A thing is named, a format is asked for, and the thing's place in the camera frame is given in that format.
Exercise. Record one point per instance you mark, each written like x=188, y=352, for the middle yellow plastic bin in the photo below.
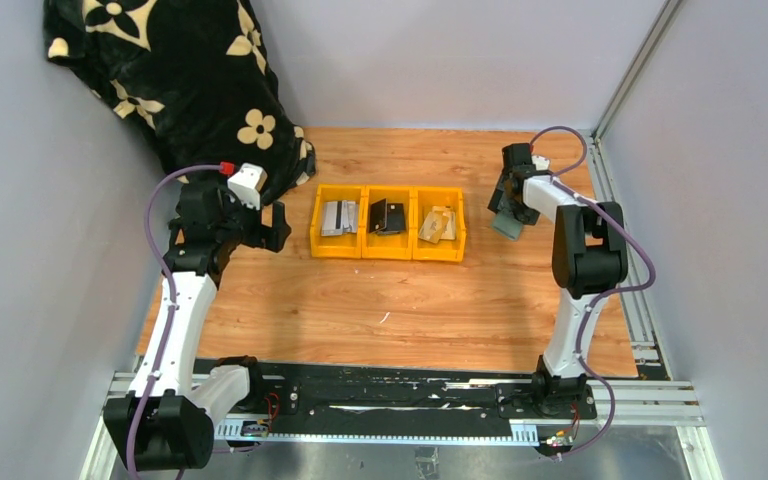
x=390, y=247

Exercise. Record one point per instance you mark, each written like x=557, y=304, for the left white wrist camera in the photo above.
x=246, y=184

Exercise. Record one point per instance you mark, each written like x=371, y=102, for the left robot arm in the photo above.
x=165, y=344

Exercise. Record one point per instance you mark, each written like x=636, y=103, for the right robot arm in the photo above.
x=589, y=260

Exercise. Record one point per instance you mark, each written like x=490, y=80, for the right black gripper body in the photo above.
x=507, y=196

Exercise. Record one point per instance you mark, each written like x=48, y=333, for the left yellow plastic bin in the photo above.
x=345, y=246

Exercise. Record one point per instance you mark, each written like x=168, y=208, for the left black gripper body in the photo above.
x=251, y=229

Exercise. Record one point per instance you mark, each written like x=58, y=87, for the black floral blanket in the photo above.
x=193, y=77

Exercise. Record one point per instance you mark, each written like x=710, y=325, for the aluminium frame post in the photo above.
x=661, y=24

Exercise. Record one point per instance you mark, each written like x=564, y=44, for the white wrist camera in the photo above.
x=246, y=184
x=541, y=161

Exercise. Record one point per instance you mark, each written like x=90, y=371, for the black cards stack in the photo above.
x=386, y=218

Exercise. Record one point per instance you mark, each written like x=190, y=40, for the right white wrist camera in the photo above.
x=541, y=161

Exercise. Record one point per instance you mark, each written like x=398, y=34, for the green card holder wallet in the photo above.
x=507, y=226

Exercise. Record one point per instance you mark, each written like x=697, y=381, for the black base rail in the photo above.
x=344, y=404

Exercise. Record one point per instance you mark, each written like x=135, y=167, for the silver cards stack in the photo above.
x=339, y=218

